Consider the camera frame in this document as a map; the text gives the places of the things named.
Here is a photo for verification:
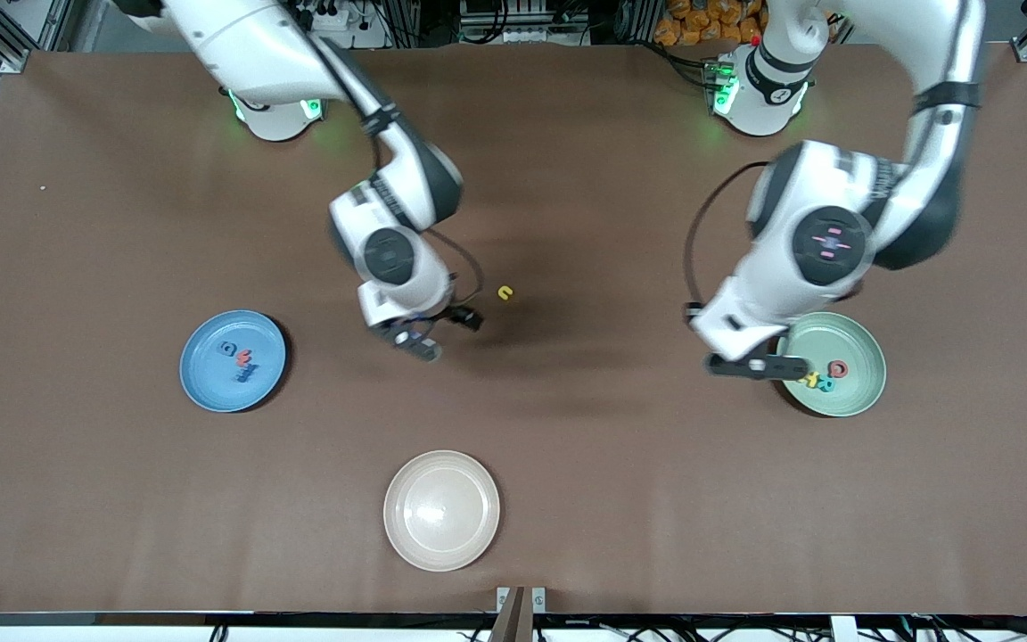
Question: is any beige plate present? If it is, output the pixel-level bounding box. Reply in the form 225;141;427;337
383;449;501;572

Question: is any orange objects pile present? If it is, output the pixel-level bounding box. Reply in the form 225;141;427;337
653;0;768;47

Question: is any pale green plate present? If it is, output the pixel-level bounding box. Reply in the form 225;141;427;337
778;311;887;418

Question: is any blue plate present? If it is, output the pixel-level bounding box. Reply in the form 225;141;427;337
179;309;287;414

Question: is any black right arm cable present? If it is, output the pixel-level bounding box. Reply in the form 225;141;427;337
424;227;486;313

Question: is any black equipment rack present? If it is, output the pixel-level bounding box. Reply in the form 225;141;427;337
460;0;621;45

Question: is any white power strip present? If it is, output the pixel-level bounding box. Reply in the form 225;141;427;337
300;4;390;50

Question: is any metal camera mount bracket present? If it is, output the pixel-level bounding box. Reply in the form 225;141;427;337
489;586;547;642

